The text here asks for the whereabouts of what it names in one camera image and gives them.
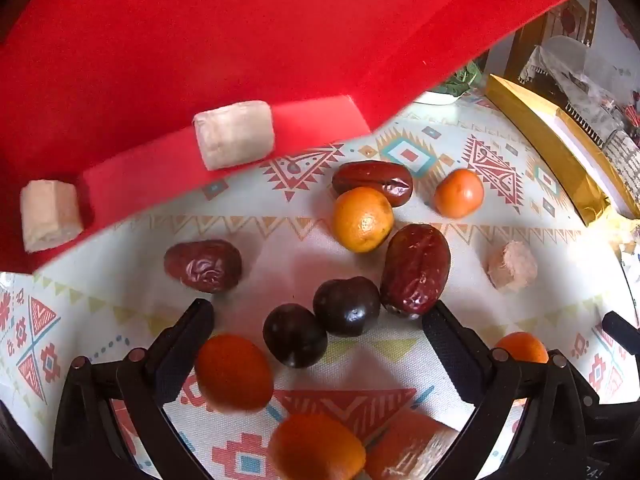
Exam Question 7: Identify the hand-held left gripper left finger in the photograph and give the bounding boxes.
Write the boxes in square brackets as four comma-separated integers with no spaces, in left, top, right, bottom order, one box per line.
[52,298,216,480]

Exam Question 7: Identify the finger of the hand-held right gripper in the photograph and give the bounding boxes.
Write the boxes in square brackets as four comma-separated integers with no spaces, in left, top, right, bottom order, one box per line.
[601,311,640,348]

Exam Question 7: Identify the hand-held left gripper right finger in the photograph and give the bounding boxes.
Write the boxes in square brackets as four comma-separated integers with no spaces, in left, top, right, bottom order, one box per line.
[421,301,600,480]

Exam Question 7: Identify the small orange mandarin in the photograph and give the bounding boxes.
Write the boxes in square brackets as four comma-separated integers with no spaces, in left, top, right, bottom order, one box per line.
[332,186,395,254]
[267,412,367,480]
[194,333,275,414]
[433,168,485,219]
[494,331,550,365]

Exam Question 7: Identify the red jujube date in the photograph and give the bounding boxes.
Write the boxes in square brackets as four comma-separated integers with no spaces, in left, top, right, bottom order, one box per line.
[331,160,414,208]
[163,240,243,294]
[379,223,452,321]

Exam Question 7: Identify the beige pastry piece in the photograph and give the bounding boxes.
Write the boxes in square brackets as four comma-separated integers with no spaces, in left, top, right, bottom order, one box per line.
[486,240,539,291]

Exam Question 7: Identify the red cardboard box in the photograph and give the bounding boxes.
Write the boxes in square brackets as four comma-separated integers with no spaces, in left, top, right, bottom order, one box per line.
[0,0,598,276]

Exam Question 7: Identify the patterned tablecloth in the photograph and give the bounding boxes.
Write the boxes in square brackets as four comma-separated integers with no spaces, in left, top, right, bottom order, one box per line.
[0,75,640,480]

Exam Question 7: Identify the beige pastry cube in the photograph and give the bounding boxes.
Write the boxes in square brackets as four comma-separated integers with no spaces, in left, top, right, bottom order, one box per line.
[20,178,85,254]

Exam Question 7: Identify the gold cardboard box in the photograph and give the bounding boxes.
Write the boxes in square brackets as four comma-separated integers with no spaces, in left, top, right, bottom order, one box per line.
[485,74,640,228]

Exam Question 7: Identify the beige pastry block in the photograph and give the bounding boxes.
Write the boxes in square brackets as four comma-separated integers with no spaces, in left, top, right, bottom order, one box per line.
[193,100,277,172]

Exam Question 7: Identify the white plate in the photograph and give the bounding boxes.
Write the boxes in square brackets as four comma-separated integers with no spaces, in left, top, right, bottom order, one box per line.
[415,87,473,107]

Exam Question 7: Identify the chair with lace cover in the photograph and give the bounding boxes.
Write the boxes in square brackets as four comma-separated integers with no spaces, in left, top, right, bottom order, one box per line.
[517,35,636,126]

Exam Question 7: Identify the green leafy vegetables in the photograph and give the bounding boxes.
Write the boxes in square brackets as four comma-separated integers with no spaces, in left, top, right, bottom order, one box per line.
[435,60,488,98]

